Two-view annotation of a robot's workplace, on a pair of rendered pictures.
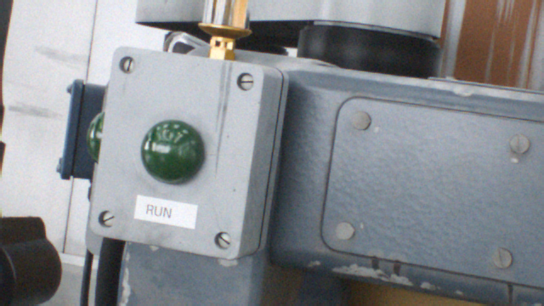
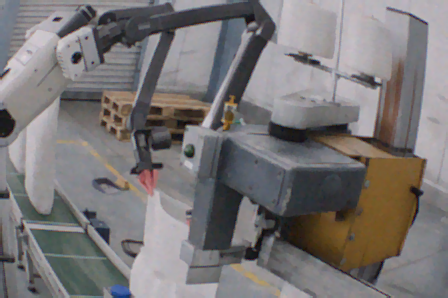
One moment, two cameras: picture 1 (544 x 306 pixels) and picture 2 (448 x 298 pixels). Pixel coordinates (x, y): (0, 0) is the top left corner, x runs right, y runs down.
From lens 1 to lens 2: 0.99 m
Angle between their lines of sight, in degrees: 40
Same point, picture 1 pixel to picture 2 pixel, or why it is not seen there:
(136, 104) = (187, 139)
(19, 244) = not seen: hidden behind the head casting
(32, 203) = (431, 160)
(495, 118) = (253, 154)
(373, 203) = (233, 170)
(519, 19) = (392, 122)
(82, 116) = not seen: hidden behind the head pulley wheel
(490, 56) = (386, 132)
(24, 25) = (433, 83)
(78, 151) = not seen: hidden behind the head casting
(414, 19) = (287, 122)
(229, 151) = (198, 152)
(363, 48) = (273, 129)
